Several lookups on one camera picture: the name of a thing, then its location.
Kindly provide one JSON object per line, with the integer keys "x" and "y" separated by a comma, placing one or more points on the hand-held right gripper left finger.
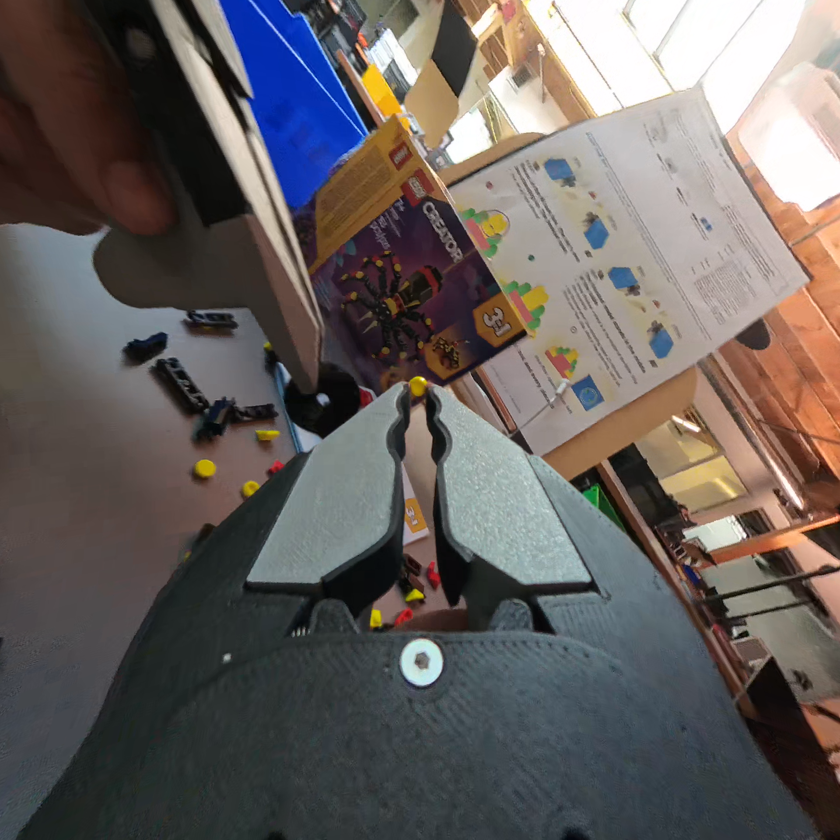
{"x": 328, "y": 512}

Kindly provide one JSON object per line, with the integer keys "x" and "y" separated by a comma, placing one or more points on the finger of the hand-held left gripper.
{"x": 275, "y": 289}
{"x": 262, "y": 157}

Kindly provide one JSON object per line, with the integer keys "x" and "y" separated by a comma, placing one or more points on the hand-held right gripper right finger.
{"x": 505, "y": 518}

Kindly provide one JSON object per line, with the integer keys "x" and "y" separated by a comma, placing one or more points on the black round lego plate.
{"x": 328, "y": 407}

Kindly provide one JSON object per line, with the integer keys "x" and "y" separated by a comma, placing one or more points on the lego pieces pile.
{"x": 203, "y": 468}

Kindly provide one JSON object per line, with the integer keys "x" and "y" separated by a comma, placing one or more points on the yellow round lego stud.
{"x": 418, "y": 385}

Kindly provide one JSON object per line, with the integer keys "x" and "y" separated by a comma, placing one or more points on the purple cardboard lego box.
{"x": 394, "y": 275}

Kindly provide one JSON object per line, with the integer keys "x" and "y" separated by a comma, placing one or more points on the person's left hand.
{"x": 65, "y": 131}

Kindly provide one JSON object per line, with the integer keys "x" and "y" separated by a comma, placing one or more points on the blue plastic bin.
{"x": 295, "y": 98}

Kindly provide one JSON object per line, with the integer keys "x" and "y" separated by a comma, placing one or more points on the scorpion cover instruction booklet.
{"x": 415, "y": 518}

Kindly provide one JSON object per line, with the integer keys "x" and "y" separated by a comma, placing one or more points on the green plastic bin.
{"x": 600, "y": 502}

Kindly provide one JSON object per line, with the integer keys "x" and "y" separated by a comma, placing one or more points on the yellow plastic bin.
{"x": 380, "y": 92}

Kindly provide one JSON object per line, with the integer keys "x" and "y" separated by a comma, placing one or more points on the instruction sheet on wooden board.
{"x": 630, "y": 420}

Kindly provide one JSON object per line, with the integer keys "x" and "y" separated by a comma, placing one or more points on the tan black folding board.
{"x": 439, "y": 65}

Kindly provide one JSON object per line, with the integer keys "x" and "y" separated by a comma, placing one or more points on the printed instruction sheet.
{"x": 656, "y": 249}

